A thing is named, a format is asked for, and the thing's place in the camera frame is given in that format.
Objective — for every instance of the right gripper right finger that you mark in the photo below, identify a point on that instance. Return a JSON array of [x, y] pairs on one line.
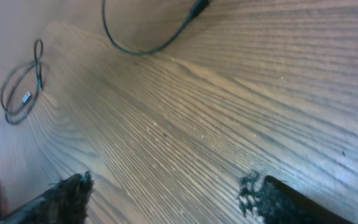
[[271, 201]]

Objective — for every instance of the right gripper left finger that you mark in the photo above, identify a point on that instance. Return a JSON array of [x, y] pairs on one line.
[[66, 202]]

